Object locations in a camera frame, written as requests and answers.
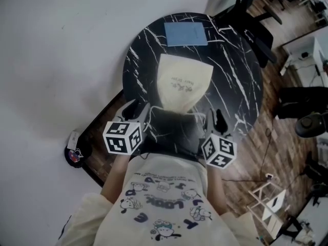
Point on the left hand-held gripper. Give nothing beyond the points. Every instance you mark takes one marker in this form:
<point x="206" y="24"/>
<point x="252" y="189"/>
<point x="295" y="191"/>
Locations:
<point x="122" y="138"/>

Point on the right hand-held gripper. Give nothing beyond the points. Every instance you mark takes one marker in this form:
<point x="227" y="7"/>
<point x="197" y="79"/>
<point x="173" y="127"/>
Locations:
<point x="219" y="150"/>

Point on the person's right forearm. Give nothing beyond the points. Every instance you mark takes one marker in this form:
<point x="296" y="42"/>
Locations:
<point x="216" y="188"/>

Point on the person's left forearm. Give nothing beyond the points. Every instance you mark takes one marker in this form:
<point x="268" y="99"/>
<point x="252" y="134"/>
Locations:
<point x="115" y="174"/>

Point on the black bag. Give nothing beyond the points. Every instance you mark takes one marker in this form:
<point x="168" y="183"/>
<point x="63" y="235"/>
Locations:
<point x="302" y="101"/>

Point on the white paper tag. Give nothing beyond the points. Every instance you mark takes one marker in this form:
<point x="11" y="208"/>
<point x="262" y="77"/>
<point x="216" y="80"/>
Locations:
<point x="74" y="139"/>

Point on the round colourful sticker object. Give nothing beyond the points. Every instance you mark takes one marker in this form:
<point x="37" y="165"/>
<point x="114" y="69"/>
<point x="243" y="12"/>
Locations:
<point x="73" y="156"/>

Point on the blue notebook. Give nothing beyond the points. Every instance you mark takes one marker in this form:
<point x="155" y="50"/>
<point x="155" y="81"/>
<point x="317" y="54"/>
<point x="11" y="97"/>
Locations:
<point x="185" y="34"/>

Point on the black round stool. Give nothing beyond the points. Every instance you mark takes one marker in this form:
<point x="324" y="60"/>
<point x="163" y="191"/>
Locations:
<point x="308" y="124"/>

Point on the light wooden rack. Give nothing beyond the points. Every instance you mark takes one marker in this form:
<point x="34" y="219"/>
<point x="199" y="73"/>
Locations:
<point x="269" y="204"/>

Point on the cream printed shirt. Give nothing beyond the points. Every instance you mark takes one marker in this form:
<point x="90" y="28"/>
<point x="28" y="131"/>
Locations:
<point x="164" y="206"/>

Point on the black office chair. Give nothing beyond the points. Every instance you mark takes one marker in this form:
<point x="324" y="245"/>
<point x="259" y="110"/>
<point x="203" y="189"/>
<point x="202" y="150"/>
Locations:
<point x="256" y="29"/>

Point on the white desk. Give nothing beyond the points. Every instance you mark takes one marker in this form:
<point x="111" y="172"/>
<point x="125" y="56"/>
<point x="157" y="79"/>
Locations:
<point x="305" y="52"/>

